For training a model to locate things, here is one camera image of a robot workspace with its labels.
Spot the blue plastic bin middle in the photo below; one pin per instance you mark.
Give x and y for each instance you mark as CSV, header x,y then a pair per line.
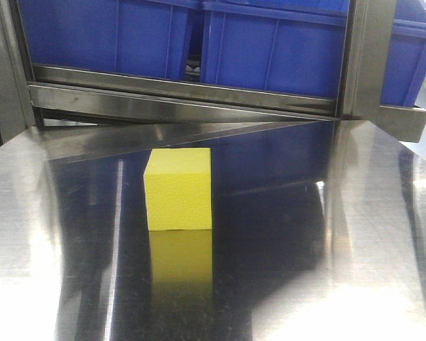
x,y
293,47

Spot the blue plastic bin left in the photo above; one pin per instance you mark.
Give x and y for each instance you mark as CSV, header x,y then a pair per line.
x,y
145,38

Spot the stainless steel shelf rack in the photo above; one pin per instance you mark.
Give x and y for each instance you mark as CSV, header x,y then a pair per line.
x,y
28,92

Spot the yellow foam block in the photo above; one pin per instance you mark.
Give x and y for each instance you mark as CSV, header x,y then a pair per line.
x,y
178,189

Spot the blue plastic bin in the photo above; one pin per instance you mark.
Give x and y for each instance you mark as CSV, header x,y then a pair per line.
x,y
145,38
293,47
406,64

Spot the blue plastic bin right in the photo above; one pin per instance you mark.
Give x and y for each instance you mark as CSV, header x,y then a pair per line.
x,y
406,64

